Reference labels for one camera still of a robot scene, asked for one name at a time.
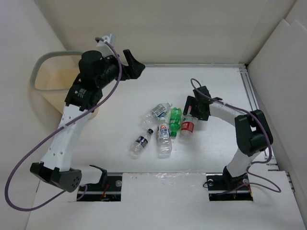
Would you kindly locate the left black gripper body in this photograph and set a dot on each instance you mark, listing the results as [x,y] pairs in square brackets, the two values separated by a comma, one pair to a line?
[112,71]

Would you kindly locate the green soda bottle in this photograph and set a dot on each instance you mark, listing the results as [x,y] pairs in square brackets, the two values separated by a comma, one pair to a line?
[175,121]

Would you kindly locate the red label red cap bottle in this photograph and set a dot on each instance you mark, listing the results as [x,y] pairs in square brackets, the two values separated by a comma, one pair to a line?
[187,126]

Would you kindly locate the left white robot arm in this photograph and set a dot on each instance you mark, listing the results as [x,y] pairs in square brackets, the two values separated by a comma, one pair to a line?
[55,166]

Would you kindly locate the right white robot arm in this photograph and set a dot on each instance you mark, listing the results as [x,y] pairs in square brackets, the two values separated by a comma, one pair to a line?
[253,134]

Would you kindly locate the beige bin with grey rim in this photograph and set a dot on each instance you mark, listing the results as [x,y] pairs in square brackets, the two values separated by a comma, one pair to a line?
[54,74]

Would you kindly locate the crushed clear water bottle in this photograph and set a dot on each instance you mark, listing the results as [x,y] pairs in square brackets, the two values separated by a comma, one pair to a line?
[153,116]

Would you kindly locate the orange blue label clear bottle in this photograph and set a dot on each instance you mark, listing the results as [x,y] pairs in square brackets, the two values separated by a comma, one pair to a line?
[163,139]

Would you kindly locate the black cap small bottle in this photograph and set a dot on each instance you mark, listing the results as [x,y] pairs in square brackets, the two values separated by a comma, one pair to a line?
[141,142]

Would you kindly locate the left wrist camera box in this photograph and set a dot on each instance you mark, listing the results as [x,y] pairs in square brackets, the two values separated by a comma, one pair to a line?
[104,41]

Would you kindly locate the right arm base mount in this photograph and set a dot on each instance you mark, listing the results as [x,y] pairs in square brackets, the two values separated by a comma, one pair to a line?
[220,188]

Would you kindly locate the aluminium frame rail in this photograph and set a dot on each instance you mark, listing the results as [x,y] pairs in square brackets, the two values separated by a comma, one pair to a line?
[214,144]

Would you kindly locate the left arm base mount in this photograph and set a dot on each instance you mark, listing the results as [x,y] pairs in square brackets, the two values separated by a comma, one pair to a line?
[109,192]

